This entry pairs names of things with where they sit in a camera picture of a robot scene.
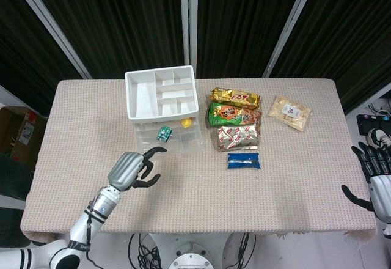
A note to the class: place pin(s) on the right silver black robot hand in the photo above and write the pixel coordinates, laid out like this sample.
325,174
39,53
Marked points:
382,195

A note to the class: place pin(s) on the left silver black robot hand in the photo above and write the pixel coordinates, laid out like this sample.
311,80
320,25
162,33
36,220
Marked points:
126,171

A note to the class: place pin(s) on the small green packet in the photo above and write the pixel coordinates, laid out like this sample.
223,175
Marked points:
164,134

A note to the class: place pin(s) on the clear drawer with green box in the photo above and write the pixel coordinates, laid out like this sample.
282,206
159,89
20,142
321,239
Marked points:
189,140

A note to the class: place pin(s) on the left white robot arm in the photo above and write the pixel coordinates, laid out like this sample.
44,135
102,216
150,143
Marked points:
82,226

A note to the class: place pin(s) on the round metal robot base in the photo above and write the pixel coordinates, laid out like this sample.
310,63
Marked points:
191,256

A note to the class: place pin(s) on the brown cardboard box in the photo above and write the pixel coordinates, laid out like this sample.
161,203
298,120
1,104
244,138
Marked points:
18,134

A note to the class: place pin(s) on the white black sneaker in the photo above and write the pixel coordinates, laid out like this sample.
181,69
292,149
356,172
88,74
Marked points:
378,137

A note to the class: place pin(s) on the black electronic device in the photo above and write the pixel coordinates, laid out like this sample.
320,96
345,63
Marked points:
371,123

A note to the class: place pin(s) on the small yellow toy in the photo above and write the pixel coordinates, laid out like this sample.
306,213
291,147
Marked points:
186,123

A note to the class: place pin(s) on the beige woven tablecloth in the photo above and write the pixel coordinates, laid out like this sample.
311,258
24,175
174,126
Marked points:
214,195

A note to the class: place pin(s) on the blue snack packet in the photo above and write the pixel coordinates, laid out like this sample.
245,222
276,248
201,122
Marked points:
242,162

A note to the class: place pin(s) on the silver red-print snack packet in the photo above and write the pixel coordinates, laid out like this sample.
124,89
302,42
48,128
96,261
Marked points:
238,137

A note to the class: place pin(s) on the green orange snack packet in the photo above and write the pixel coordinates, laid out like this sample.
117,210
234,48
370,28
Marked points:
229,114

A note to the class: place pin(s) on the clear bag of beige snacks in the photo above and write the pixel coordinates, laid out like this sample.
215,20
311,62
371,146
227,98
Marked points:
290,113

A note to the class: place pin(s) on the gold snack packet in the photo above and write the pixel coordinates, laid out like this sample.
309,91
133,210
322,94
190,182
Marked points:
235,98

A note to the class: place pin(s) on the white compartment tray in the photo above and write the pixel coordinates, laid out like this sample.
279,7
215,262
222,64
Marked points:
134,98

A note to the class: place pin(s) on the white partition post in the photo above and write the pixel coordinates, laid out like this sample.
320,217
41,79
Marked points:
52,27
188,27
290,27

